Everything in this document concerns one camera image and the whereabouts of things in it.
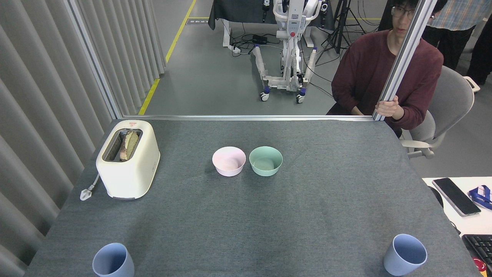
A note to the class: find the person's left hand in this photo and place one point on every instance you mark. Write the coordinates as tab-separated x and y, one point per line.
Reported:
390	108

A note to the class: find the blue cup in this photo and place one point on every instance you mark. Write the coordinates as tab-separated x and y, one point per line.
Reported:
102	265
392	261

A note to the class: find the person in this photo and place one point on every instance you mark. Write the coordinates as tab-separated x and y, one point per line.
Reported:
369	73
457	15

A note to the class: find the grey office chair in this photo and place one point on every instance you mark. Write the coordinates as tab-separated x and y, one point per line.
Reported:
453	100

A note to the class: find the black tripod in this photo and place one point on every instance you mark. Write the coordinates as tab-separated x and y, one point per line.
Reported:
340	23

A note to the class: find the black smartphone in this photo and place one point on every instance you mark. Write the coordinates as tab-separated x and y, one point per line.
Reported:
456	196

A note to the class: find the white wheeled stand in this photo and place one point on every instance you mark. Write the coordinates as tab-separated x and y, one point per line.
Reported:
294	23

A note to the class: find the green bowl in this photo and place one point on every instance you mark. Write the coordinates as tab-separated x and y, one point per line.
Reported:
266	170

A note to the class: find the black power adapter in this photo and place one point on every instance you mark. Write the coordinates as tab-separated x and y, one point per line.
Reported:
260	39

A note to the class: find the white power strip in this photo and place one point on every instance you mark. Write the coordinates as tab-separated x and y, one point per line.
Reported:
235	49

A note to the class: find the black keyboard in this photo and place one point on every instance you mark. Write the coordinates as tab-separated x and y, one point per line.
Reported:
480	248

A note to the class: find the pink bowl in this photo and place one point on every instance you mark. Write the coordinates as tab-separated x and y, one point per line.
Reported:
229	169

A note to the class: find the black cloth covered table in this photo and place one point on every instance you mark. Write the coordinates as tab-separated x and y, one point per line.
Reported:
238	9

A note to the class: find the red button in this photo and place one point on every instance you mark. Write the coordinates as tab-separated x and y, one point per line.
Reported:
479	267

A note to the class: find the toasted bread slice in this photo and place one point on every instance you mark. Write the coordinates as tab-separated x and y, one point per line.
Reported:
130	144

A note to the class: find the cream white toaster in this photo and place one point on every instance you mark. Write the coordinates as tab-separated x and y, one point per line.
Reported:
128	175

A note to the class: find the silver aluminium post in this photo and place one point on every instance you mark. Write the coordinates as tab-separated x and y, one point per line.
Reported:
407	46
96	63

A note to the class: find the silver aluminium rail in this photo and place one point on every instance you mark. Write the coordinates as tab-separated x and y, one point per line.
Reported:
246	117

